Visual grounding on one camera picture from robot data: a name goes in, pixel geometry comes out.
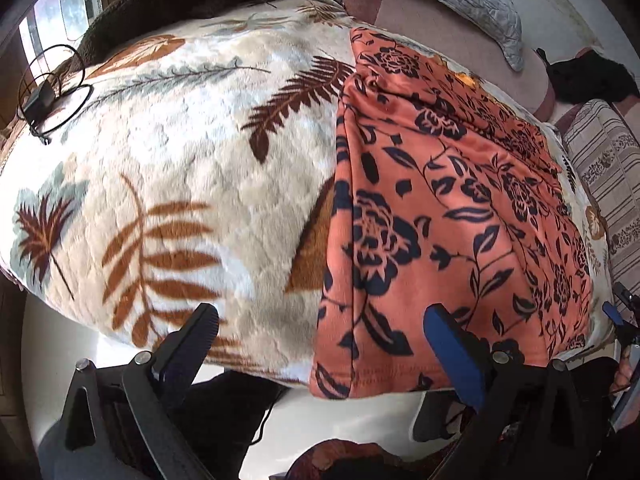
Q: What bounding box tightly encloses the striped patterned cushion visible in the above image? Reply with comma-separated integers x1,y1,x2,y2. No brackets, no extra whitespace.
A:
563,100,639,295

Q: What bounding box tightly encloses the cream leaf-print blanket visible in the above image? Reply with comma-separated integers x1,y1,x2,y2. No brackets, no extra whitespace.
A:
1,0,612,389

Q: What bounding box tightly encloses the person's right hand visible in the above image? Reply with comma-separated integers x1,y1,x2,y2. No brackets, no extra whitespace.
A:
614,347,634,389

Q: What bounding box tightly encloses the black cable with adapter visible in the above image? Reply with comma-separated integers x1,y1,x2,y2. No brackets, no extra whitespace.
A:
15,43,94,146

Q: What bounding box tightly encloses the black cloth on bed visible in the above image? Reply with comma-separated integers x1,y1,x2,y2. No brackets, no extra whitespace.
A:
536,48,639,104

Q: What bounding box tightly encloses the pink bed sheet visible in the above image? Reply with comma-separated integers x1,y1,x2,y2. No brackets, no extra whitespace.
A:
342,0,640,126

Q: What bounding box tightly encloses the orange floral garment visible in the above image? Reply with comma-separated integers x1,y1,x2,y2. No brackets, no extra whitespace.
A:
309,28,592,400

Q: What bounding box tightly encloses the window with floral glass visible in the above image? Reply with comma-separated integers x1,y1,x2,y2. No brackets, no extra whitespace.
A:
18,0,104,76

